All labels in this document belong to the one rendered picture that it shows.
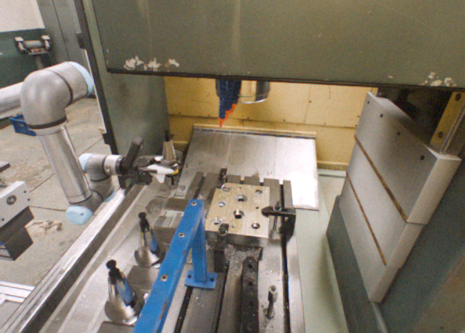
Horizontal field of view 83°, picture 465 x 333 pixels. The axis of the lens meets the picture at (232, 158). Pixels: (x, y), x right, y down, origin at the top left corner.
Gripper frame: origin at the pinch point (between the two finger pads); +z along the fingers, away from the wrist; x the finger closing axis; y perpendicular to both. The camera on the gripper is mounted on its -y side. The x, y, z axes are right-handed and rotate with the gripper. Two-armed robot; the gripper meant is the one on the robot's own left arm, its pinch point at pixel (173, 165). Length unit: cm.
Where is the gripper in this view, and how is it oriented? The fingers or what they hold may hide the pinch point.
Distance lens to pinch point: 94.3
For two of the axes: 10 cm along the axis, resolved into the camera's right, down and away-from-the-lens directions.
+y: 0.0, 8.6, 5.1
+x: -1.4, 5.0, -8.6
